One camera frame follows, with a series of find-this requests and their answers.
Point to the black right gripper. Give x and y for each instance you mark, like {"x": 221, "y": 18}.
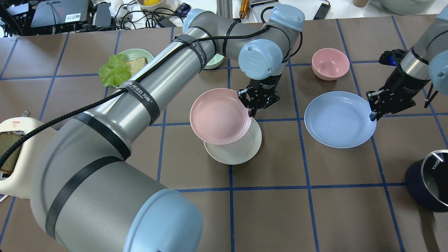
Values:
{"x": 401, "y": 82}

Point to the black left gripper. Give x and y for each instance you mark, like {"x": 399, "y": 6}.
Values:
{"x": 265, "y": 85}

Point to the blue plate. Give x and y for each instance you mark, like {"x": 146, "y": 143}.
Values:
{"x": 339, "y": 119}

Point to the pink plate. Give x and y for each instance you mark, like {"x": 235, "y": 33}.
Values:
{"x": 218, "y": 117}

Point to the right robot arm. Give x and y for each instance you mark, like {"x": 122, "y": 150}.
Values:
{"x": 426, "y": 61}

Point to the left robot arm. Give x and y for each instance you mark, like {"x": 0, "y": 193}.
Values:
{"x": 84, "y": 193}

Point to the cream white plate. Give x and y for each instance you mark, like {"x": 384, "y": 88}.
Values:
{"x": 240, "y": 151}

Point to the green bowl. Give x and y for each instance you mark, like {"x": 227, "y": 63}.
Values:
{"x": 214, "y": 62}

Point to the pink bowl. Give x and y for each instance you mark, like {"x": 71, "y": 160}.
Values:
{"x": 330, "y": 64}

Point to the dark blue saucepan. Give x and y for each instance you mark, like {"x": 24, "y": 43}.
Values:
{"x": 427, "y": 181}

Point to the silver kitchen scale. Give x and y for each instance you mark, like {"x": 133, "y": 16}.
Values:
{"x": 261, "y": 9}

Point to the black power adapter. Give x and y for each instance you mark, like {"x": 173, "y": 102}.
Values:
{"x": 322, "y": 11}

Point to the bread slice on plate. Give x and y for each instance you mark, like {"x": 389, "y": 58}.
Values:
{"x": 135, "y": 65}

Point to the green plate with sandwich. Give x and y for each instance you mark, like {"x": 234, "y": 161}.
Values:
{"x": 134, "y": 53}

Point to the white bowl with fruit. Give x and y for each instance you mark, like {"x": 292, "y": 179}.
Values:
{"x": 163, "y": 6}

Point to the green lettuce leaf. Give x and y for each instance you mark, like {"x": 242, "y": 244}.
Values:
{"x": 115, "y": 71}

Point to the cream white toaster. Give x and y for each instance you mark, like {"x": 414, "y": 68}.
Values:
{"x": 17, "y": 174}

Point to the orange handled tool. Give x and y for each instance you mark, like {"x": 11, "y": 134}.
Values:
{"x": 244, "y": 6}

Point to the aluminium frame post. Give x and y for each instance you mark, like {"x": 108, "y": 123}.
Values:
{"x": 224, "y": 8}

